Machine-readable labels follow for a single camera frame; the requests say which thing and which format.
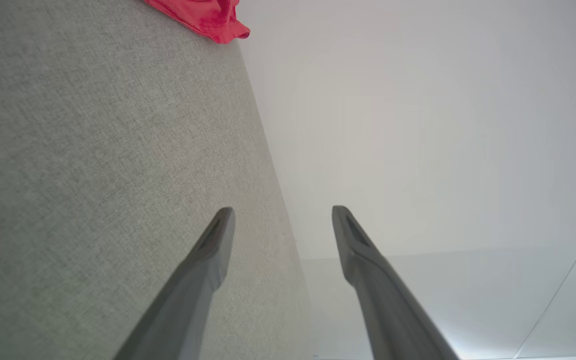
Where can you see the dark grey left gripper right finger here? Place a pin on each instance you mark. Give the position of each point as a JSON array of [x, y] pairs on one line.
[[383, 300]]

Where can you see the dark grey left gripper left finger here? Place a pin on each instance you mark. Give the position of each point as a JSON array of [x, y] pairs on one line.
[[188, 295]]

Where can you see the red and white shirt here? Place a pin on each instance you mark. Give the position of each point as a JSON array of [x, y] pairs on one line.
[[203, 17]]

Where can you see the grey fabric sofa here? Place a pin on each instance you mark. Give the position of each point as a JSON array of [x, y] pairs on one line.
[[93, 175]]

